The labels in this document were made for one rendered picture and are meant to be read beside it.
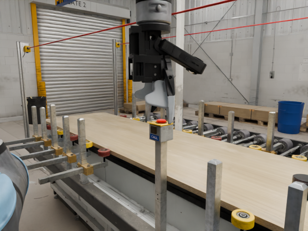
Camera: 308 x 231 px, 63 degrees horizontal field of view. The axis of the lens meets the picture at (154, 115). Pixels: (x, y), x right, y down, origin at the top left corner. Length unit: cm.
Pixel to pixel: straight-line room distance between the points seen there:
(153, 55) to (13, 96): 770
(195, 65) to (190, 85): 927
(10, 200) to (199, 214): 98
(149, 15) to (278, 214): 85
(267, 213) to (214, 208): 26
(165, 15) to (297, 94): 767
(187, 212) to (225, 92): 785
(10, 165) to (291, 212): 65
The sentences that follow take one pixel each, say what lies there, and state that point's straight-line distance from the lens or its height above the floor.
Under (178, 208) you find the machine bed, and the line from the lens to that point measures 136.
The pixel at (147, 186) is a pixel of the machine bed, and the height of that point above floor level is 76.
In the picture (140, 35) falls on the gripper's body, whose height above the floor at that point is 149.
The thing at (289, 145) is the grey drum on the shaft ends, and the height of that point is 81.
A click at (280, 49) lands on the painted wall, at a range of 829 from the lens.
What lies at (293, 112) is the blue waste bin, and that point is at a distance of 638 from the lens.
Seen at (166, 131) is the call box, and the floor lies 119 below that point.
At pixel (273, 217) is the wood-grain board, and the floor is 90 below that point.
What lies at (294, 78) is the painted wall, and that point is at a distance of 813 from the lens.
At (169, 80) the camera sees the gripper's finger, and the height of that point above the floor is 141.
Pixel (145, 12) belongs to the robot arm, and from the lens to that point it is 54.
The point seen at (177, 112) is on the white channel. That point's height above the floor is 105.
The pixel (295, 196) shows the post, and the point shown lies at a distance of 74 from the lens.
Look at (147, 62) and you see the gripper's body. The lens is 52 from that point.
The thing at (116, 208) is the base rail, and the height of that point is 70.
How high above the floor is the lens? 142
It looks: 10 degrees down
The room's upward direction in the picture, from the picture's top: straight up
